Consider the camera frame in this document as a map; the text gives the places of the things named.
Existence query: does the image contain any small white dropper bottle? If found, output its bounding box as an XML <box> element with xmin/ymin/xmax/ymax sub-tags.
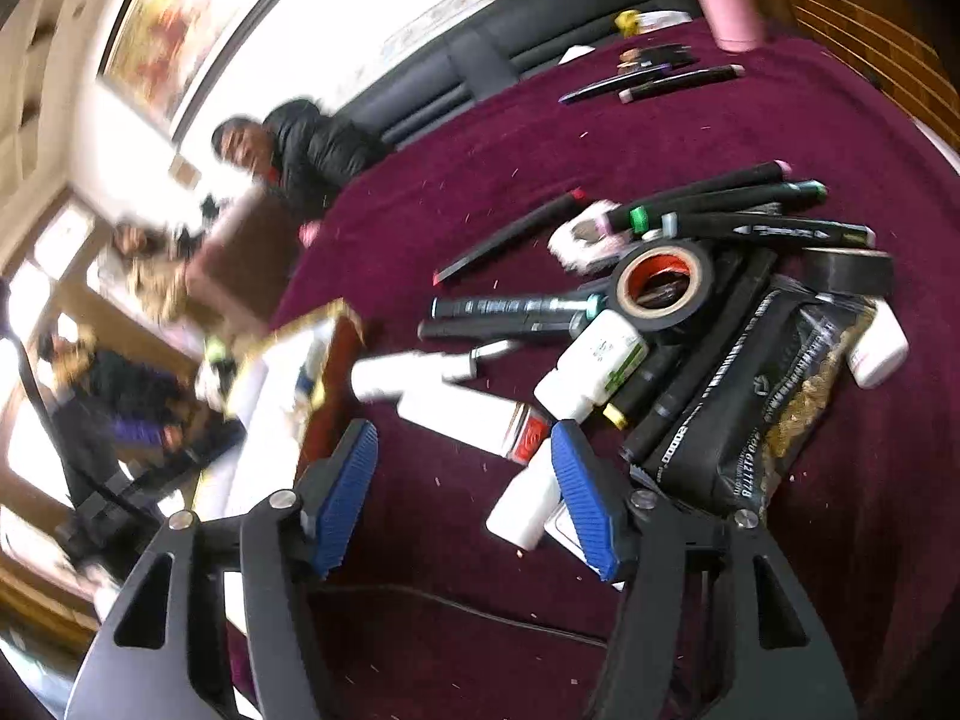
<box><xmin>485</xmin><ymin>455</ymin><xmax>562</xmax><ymax>551</ymax></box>

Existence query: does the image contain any long black marker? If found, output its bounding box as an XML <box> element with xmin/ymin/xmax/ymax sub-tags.
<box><xmin>620</xmin><ymin>249</ymin><xmax>779</xmax><ymax>465</ymax></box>

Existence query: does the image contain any white red tube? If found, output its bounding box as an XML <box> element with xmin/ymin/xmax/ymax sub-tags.
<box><xmin>397</xmin><ymin>380</ymin><xmax>551</xmax><ymax>465</ymax></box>

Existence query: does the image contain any white spray bottle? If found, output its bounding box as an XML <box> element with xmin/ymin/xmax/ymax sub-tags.
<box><xmin>350</xmin><ymin>351</ymin><xmax>477</xmax><ymax>403</ymax></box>

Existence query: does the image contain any white pill bottle green label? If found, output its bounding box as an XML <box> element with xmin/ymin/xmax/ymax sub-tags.
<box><xmin>534</xmin><ymin>309</ymin><xmax>649</xmax><ymax>424</ymax></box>

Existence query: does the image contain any black foil snack bag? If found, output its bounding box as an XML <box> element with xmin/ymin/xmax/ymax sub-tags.
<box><xmin>643</xmin><ymin>281</ymin><xmax>875</xmax><ymax>517</ymax></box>

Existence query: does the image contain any dark grey marker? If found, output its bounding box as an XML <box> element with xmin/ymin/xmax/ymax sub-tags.
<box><xmin>416</xmin><ymin>314</ymin><xmax>589</xmax><ymax>341</ymax></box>

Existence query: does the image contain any teal capped black marker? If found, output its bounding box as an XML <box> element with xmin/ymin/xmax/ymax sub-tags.
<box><xmin>430</xmin><ymin>293</ymin><xmax>604</xmax><ymax>319</ymax></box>

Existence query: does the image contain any black tape roll red core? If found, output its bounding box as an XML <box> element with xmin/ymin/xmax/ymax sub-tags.
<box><xmin>605</xmin><ymin>241</ymin><xmax>716</xmax><ymax>333</ymax></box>

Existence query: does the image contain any blue capped black marker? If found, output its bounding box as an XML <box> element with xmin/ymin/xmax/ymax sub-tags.
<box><xmin>659</xmin><ymin>213</ymin><xmax>875</xmax><ymax>249</ymax></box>

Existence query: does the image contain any small white jar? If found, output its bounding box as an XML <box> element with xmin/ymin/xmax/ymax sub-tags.
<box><xmin>846</xmin><ymin>299</ymin><xmax>910</xmax><ymax>390</ymax></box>

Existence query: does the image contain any yellow capped black marker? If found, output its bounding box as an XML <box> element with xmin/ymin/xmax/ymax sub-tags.
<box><xmin>602</xmin><ymin>344</ymin><xmax>682</xmax><ymax>429</ymax></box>

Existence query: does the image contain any maroon velvet cloth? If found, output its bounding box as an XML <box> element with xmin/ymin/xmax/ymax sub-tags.
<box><xmin>275</xmin><ymin>36</ymin><xmax>958</xmax><ymax>718</ymax></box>

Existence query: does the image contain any person in tan coat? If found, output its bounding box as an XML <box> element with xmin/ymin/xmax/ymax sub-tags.
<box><xmin>110</xmin><ymin>220</ymin><xmax>220</xmax><ymax>333</ymax></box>

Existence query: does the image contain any green capped black marker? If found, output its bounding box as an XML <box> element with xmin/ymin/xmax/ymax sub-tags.
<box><xmin>628</xmin><ymin>181</ymin><xmax>827</xmax><ymax>236</ymax></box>

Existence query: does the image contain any red capped black marker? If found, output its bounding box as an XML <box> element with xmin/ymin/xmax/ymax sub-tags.
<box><xmin>431</xmin><ymin>188</ymin><xmax>587</xmax><ymax>286</ymax></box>

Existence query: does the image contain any woman in black jacket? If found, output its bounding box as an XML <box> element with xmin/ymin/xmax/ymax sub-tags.
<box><xmin>212</xmin><ymin>98</ymin><xmax>394</xmax><ymax>223</ymax></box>

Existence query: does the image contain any far black pen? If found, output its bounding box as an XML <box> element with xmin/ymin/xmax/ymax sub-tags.
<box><xmin>558</xmin><ymin>64</ymin><xmax>672</xmax><ymax>106</ymax></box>

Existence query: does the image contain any far black marker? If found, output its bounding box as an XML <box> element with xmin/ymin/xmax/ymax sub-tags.
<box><xmin>619</xmin><ymin>64</ymin><xmax>745</xmax><ymax>104</ymax></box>

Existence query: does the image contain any yellow white object on sofa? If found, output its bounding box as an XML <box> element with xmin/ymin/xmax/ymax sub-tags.
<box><xmin>613</xmin><ymin>10</ymin><xmax>692</xmax><ymax>37</ymax></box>

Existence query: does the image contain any black leather sofa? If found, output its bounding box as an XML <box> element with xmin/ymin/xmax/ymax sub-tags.
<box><xmin>342</xmin><ymin>0</ymin><xmax>701</xmax><ymax>149</ymax></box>

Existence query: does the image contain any framed horse painting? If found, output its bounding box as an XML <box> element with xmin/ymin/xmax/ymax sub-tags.
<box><xmin>98</xmin><ymin>0</ymin><xmax>277</xmax><ymax>143</ymax></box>

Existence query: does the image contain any wooden headboard brick pattern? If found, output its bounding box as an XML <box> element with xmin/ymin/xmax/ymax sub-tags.
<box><xmin>755</xmin><ymin>0</ymin><xmax>958</xmax><ymax>146</ymax></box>

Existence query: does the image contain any black cable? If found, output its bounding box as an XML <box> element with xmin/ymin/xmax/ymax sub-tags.
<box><xmin>314</xmin><ymin>580</ymin><xmax>610</xmax><ymax>650</ymax></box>

